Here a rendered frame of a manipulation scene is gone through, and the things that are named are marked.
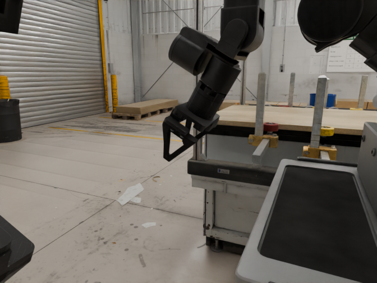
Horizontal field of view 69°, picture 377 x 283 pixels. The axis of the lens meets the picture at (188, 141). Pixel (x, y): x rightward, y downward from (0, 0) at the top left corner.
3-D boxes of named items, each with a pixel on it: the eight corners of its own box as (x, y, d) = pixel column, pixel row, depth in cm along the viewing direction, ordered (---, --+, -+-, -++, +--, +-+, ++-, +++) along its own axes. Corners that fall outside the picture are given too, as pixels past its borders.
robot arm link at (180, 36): (251, 24, 40) (262, 31, 48) (189, -11, 43) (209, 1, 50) (211, 95, 45) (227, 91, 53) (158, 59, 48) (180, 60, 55)
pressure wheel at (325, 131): (309, 147, 136) (312, 124, 133) (324, 147, 137) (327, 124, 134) (319, 152, 128) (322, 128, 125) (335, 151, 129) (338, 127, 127)
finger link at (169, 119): (146, 153, 50) (167, 110, 46) (163, 142, 57) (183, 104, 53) (175, 174, 49) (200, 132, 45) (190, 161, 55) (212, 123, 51)
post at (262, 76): (259, 172, 135) (266, 72, 123) (252, 171, 136) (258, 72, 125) (260, 169, 138) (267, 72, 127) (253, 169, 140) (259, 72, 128)
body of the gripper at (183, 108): (170, 115, 49) (188, 78, 45) (190, 106, 58) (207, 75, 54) (200, 135, 47) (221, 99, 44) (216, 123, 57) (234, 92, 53)
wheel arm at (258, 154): (260, 165, 104) (260, 154, 103) (251, 164, 105) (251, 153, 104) (272, 140, 143) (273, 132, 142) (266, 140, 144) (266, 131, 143)
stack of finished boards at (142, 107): (178, 104, 915) (178, 99, 911) (140, 114, 697) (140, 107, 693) (157, 103, 942) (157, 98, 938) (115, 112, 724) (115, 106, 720)
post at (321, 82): (314, 182, 126) (327, 75, 114) (306, 181, 127) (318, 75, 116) (314, 179, 129) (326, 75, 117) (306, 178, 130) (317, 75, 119)
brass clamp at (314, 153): (335, 161, 119) (337, 150, 118) (302, 158, 124) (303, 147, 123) (334, 158, 125) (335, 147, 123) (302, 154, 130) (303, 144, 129)
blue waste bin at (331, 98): (334, 127, 597) (339, 94, 580) (306, 126, 619) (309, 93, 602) (332, 123, 650) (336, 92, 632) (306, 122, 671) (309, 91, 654)
